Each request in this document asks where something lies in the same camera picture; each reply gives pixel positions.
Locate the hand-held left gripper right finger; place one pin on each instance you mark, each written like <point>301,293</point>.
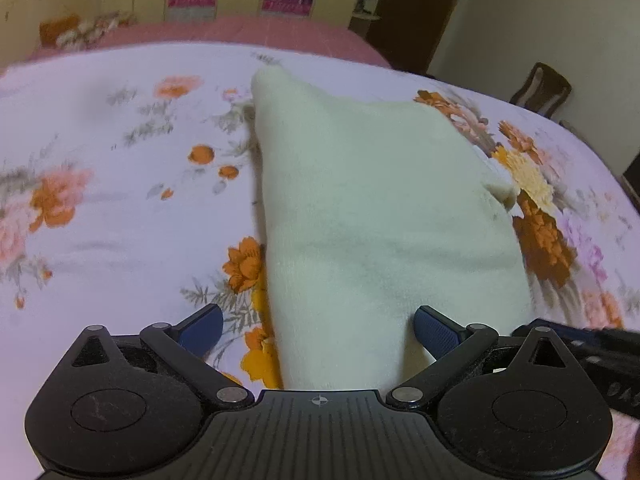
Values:
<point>437,332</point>

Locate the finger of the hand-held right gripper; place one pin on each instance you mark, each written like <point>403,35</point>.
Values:
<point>600,339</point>

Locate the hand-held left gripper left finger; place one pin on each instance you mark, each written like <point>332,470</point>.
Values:
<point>202,327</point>

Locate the cream knit sweater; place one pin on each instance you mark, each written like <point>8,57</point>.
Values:
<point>380,220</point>

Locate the floral white bedsheet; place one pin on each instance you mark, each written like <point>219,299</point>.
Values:
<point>100,210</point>

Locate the dark wooden chair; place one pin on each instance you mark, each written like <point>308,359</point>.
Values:
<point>542,90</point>

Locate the pink bedspread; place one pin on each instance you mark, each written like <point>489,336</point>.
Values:
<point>250,32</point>

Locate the orange floral pillow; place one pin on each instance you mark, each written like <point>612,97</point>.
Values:
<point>82,30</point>

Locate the dark wooden door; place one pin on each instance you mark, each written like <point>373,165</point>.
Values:
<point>425,10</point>

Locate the cream painted headboard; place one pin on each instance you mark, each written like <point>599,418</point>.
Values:
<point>22,5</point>

